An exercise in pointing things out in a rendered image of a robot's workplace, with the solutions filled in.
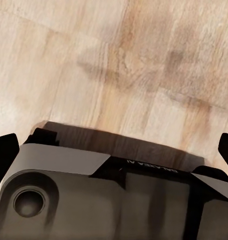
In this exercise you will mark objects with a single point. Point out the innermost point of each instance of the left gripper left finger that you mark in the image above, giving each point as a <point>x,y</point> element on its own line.
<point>9,149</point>

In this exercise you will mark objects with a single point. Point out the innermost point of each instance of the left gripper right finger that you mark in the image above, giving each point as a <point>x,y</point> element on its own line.
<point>223,146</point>

